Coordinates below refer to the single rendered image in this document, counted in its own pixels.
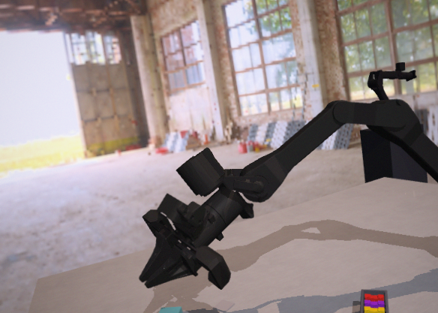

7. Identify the yellow fuse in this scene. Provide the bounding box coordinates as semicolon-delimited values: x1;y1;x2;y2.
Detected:
364;306;385;313

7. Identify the violet blade fuse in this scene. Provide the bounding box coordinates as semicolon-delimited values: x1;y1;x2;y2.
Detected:
364;299;385;308

